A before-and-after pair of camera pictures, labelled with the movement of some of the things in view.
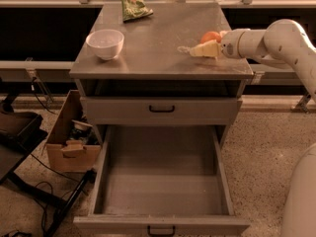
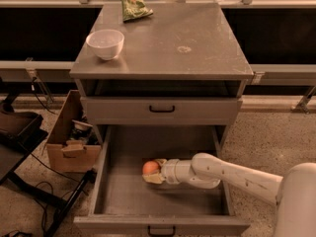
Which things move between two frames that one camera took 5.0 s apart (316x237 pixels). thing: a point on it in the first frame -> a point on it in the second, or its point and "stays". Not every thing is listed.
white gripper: (231, 45) -> (171, 172)
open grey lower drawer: (162, 181) stays
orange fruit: (211, 36) -> (150, 168)
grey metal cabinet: (154, 81) stays
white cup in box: (81, 125) stays
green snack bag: (133, 4) stays
